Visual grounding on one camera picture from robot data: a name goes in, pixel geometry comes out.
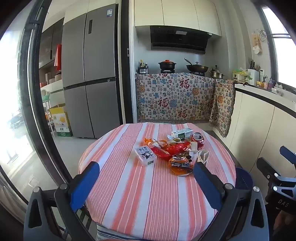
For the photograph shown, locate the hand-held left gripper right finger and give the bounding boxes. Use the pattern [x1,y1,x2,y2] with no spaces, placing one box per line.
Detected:
[193,162,270,241]

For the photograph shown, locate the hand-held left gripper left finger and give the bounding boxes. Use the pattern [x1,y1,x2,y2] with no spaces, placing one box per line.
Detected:
[23,161,100,241]

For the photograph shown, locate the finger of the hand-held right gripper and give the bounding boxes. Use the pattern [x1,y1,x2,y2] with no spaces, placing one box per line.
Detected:
[279,146,296,164]
[256,157,296,186]

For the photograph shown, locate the blue plastic trash basket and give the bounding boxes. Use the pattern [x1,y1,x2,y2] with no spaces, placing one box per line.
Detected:
[235,167,253,193]

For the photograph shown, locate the long red wrapper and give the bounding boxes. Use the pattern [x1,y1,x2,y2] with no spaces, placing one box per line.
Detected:
[151,146,176,161]

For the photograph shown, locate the white green milk carton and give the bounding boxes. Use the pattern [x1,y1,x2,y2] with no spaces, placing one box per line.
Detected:
[171,128,194,141]

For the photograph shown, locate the person's right hand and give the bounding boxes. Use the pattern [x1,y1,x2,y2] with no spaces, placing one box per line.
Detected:
[273,210,296,234]

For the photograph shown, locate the flat orange snack packet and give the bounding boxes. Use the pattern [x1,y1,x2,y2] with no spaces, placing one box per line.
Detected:
[171,154,194,176]

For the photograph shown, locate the crushed red soda can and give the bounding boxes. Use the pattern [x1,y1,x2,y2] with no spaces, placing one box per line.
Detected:
[191,132,206,149]

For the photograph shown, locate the striped pink tablecloth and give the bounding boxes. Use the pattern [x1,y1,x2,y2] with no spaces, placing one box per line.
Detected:
[79,123,237,241]

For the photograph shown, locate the yellow white cardboard box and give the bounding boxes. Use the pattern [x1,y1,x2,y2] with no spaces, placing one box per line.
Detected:
[49,107,73,137]

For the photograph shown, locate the clear plastic box cartoon lid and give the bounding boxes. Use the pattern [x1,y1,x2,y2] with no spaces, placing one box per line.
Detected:
[135,146,158,167]

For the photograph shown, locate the knotted orange white wrapper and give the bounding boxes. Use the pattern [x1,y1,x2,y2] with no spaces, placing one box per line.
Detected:
[144,138,167,149]

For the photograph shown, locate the countertop cups and bottles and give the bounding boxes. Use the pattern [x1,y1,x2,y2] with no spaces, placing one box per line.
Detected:
[257,76,284,96]

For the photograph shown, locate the small printed blanket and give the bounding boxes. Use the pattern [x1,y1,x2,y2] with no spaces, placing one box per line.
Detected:
[209,79,236,138]

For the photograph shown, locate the white knife block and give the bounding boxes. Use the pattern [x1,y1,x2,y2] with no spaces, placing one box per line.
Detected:
[247,61,260,86]

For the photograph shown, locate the large printed blanket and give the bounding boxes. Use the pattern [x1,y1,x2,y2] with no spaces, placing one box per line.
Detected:
[135,72,216,124]

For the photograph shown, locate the green plastic rack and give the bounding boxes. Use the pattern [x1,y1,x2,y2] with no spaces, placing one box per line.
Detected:
[41,89,52,130]

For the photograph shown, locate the steel pot with lid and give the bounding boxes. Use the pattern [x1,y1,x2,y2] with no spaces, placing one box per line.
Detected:
[210,65,226,79]

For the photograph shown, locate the kitchen window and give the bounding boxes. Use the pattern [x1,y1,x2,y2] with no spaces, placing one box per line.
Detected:
[261,5,296,88]

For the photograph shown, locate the grey refrigerator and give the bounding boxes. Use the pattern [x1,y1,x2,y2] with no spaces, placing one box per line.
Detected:
[61,3,123,139]

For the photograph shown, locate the black wok with lid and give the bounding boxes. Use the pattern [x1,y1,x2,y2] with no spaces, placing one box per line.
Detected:
[184,58,209,73]

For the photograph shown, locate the black clay pot red lid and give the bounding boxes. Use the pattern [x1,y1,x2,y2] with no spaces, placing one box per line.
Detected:
[158,60,177,70]

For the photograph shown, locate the condiment bottle rack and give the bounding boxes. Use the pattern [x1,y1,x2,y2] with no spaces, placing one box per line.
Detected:
[138,60,149,74]

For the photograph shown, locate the grey glass door cabinet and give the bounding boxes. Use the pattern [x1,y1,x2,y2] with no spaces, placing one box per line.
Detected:
[38,18,65,70]

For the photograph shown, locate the black range hood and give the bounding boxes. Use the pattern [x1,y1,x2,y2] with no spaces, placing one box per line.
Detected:
[150,26,213,55]

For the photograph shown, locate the cream upper kitchen cabinets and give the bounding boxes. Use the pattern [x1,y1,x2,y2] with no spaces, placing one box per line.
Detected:
[135,0,222,37]

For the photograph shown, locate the hanging wall calendar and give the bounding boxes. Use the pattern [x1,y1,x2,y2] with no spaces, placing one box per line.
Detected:
[252,32,263,54]

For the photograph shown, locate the black sliding door frame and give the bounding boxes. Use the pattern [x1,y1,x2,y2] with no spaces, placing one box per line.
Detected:
[17,0,72,186]

